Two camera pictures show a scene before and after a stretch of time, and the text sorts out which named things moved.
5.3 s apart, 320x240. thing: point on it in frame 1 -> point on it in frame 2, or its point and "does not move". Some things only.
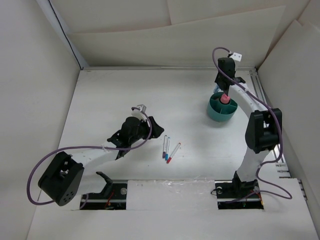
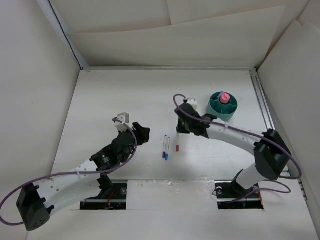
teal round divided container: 219,111 does not move
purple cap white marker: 165,146 does not move
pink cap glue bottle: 225,99 does not move
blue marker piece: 216,89 -> 220,95
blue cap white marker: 166,155 does not move
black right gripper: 217,77 -> 181,129
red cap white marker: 175,149 -> 178,142
